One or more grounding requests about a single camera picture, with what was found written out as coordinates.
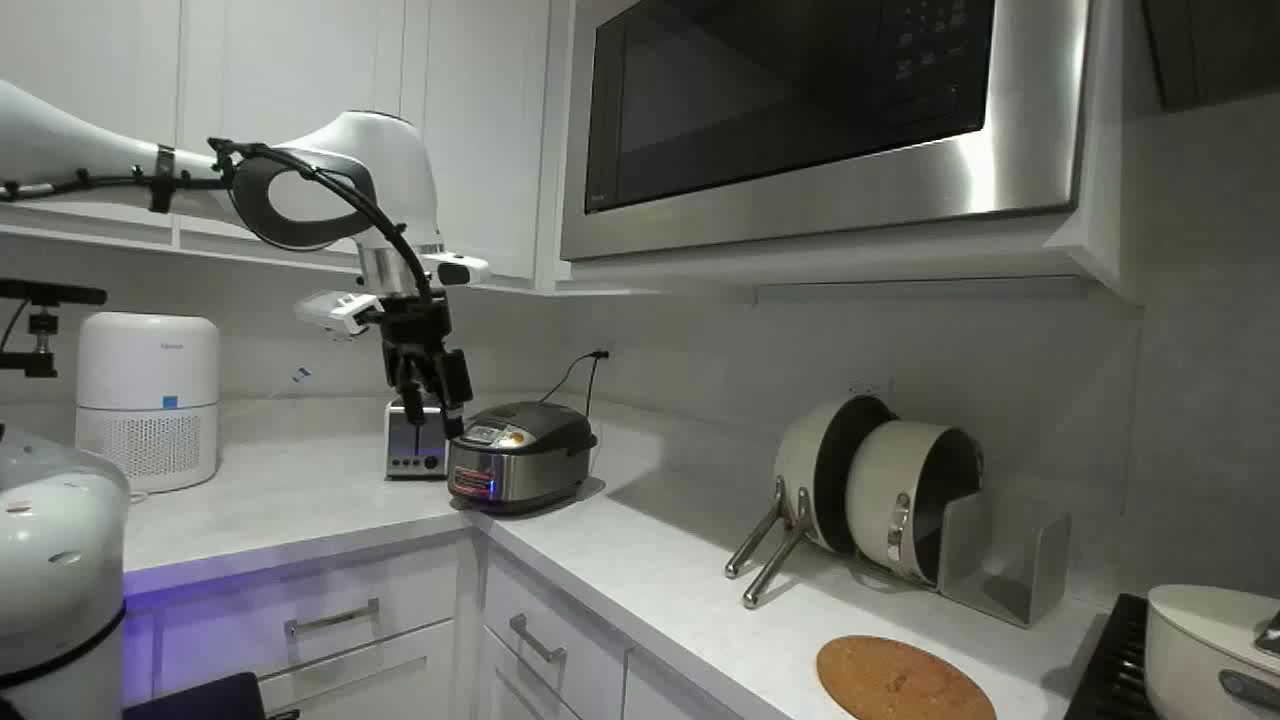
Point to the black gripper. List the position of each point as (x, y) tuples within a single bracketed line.
[(419, 325)]

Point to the white toaster with black dots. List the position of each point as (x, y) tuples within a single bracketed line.
[(414, 461)]

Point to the stainless rice cooker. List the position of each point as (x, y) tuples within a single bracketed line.
[(523, 461)]

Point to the white upper cabinet door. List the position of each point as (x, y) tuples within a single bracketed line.
[(487, 135), (80, 42), (267, 66)]

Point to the white cabinet door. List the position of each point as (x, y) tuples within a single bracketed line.
[(374, 683), (487, 135), (267, 66), (80, 42)]

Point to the wide white drawer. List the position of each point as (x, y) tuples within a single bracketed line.
[(240, 601)]

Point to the white air purifier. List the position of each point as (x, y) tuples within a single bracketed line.
[(147, 400)]

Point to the white lower cabinet door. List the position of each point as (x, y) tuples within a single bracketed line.
[(374, 683)]

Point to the cream frying pan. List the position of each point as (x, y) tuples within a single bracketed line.
[(802, 466)]

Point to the dark blue padded object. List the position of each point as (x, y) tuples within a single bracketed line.
[(203, 701)]

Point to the cream deep sauce pan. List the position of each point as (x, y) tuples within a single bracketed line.
[(887, 502)]

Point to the stainless steel microwave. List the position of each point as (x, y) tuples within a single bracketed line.
[(802, 95)]

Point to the round cork trivet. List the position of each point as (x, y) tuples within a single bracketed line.
[(901, 683)]

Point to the black gas cooktop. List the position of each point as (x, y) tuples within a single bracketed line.
[(1113, 674)]

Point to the white lidded pot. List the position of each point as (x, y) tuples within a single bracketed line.
[(1200, 654)]

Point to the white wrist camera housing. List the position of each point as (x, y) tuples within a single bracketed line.
[(335, 315)]

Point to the black camera stand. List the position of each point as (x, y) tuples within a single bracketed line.
[(53, 292)]

